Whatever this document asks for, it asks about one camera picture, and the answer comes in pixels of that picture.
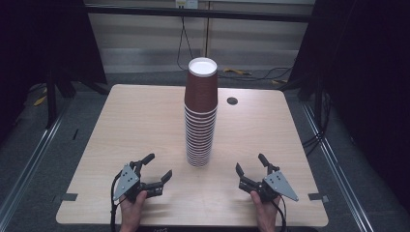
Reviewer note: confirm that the metal floor rail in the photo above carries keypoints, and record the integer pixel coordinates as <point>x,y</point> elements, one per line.
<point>30,164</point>
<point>338,167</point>

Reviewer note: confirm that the black horizontal bar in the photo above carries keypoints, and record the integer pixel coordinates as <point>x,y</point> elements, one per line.
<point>145,11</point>

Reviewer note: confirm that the stack of brown paper cups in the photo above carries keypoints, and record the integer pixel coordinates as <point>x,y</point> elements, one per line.
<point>197,141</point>

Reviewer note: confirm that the person's left hand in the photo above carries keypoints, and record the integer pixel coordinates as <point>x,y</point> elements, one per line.
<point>131,214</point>

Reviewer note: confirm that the white wall socket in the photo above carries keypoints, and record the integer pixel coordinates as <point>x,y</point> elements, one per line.
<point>187,3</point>

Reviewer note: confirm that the grey tape piece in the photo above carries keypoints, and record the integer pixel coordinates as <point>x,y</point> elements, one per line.
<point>317,197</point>
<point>69,197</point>

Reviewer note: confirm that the black curtain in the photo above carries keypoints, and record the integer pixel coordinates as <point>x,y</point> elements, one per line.
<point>38,45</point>
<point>364,80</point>

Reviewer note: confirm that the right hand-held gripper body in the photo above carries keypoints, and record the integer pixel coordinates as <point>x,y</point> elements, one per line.
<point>278,184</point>

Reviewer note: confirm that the person's right hand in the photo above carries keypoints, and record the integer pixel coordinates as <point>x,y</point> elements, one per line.
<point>268,214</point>

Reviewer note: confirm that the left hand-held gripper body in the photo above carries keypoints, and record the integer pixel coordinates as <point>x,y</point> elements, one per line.
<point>126,182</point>

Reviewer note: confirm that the black metal stand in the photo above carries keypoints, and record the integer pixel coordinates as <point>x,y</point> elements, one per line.
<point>51,96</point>

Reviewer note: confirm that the dark round table grommet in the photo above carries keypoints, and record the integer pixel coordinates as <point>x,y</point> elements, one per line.
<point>232,101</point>

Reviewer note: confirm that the yellow floor tape piece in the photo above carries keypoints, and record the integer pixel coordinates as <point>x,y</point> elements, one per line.
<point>237,71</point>
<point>40,100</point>
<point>279,81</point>

